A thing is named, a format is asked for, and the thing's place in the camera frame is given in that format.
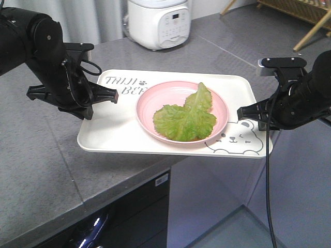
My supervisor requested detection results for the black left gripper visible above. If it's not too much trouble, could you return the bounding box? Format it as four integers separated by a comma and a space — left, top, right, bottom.
26, 55, 119, 120

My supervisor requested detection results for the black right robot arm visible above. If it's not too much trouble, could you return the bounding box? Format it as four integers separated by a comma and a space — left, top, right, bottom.
237, 51, 330, 131

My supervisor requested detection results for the cream bear serving tray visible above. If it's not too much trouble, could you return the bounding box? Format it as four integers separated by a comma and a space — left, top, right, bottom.
77, 69, 273, 158

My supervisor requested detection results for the wooden folding dish rack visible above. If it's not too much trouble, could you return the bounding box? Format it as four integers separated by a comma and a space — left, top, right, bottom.
220, 0, 331, 52

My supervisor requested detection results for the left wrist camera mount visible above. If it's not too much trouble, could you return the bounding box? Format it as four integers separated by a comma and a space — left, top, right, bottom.
64, 42, 95, 60

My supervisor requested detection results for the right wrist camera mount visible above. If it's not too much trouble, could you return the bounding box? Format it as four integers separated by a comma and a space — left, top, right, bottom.
256, 57, 307, 88

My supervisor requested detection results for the pink round plate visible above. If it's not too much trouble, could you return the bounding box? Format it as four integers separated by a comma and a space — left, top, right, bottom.
136, 81, 229, 145

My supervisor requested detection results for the green lettuce leaf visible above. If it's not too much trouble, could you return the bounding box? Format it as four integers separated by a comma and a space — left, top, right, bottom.
153, 83, 217, 142

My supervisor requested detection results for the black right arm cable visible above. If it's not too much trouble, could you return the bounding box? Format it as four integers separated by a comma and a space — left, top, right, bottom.
265, 85, 279, 248

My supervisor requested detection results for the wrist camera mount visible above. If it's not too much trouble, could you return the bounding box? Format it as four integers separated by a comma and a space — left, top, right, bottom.
64, 42, 95, 60
256, 57, 307, 88

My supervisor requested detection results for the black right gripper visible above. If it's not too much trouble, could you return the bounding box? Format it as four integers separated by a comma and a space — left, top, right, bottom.
237, 74, 330, 131

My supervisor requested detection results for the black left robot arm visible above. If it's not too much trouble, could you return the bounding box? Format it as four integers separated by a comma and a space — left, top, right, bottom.
1, 7, 118, 120

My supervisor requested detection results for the black drawer sterilizer cabinet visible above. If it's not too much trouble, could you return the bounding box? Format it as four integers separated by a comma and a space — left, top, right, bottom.
37, 170, 171, 247

